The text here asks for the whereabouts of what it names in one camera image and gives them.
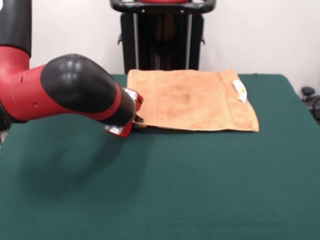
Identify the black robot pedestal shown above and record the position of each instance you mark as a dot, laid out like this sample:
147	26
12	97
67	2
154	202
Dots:
162	37

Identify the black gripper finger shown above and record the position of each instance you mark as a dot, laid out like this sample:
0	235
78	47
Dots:
137	127
140	119

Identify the orange terry towel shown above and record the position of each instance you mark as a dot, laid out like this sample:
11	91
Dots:
195	105

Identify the dark green table cloth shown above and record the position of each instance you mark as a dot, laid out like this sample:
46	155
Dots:
125	187

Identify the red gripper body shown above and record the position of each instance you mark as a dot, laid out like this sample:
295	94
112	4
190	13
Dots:
126	131

